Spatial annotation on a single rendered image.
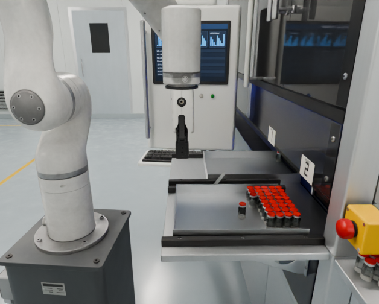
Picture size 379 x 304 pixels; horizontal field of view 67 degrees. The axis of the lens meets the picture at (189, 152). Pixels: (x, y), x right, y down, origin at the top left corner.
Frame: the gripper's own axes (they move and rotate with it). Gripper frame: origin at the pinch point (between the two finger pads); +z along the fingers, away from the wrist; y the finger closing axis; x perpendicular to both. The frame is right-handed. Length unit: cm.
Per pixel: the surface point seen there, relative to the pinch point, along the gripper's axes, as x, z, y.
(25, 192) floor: 160, 110, 197
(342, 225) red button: -31.4, 9.4, -18.7
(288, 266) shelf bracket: -29.8, 34.4, -1.2
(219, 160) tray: -16, 22, 51
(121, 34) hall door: 122, -58, 543
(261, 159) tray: -35, 22, 52
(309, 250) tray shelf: -30.6, 22.3, -9.7
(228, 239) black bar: -11.1, 20.3, -7.9
